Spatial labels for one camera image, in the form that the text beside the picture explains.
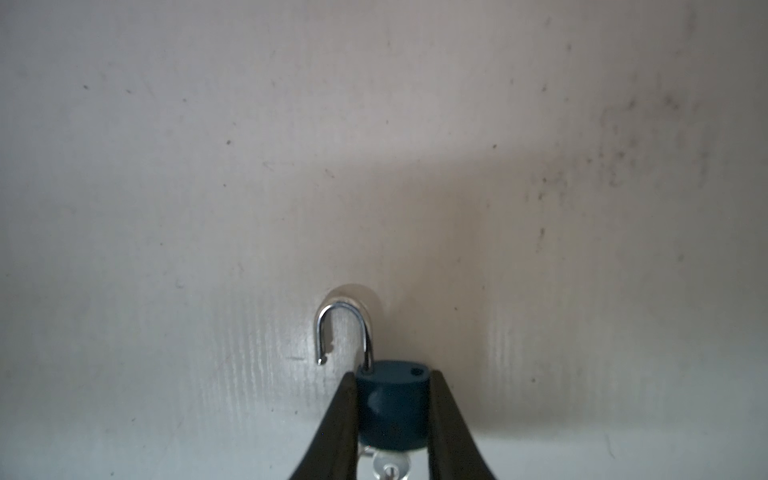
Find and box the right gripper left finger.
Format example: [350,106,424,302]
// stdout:
[290,372,359,480]

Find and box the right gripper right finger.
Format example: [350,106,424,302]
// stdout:
[427,370,495,480]

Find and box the blue padlock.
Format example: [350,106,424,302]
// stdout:
[315,293,430,479]

